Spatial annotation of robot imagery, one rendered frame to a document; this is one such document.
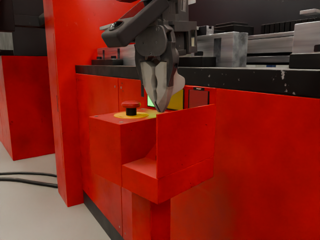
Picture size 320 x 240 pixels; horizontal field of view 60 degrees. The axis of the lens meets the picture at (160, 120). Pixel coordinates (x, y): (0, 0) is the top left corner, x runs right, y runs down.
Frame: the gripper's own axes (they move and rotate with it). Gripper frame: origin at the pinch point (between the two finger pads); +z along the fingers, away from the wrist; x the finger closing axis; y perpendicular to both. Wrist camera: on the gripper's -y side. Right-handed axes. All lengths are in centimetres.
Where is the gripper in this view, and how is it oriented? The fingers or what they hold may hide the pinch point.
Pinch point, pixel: (157, 105)
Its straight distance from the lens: 48.6
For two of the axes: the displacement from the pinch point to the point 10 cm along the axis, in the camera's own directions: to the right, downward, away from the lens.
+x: -7.1, -1.4, 6.9
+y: 7.0, -2.3, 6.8
